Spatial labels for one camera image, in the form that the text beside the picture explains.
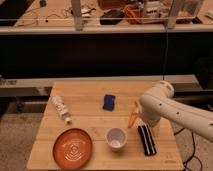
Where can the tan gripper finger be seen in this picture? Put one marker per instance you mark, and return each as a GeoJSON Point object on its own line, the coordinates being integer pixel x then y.
{"type": "Point", "coordinates": [156, 130]}

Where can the black striped eraser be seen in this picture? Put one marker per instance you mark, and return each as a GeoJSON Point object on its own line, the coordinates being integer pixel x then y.
{"type": "Point", "coordinates": [147, 140]}

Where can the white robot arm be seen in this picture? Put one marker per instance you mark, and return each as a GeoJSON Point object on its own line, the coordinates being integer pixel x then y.
{"type": "Point", "coordinates": [157, 102]}

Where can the white ceramic cup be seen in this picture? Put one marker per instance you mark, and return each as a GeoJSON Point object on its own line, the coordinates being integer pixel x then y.
{"type": "Point", "coordinates": [116, 139]}

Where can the orange toy carrot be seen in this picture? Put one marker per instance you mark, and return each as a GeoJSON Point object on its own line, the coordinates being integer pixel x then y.
{"type": "Point", "coordinates": [133, 115]}

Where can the blue sponge block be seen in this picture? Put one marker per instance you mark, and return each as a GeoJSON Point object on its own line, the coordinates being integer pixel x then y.
{"type": "Point", "coordinates": [109, 102]}

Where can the orange plate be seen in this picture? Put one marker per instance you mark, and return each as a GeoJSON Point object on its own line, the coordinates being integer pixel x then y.
{"type": "Point", "coordinates": [72, 149]}

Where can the white plastic bottle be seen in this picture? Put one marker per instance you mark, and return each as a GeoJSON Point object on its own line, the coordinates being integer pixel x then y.
{"type": "Point", "coordinates": [61, 109]}

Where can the orange tool on bench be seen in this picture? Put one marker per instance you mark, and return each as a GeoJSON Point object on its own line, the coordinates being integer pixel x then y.
{"type": "Point", "coordinates": [135, 15]}

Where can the black device on bench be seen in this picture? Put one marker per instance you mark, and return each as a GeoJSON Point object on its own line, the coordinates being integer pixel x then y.
{"type": "Point", "coordinates": [112, 17]}

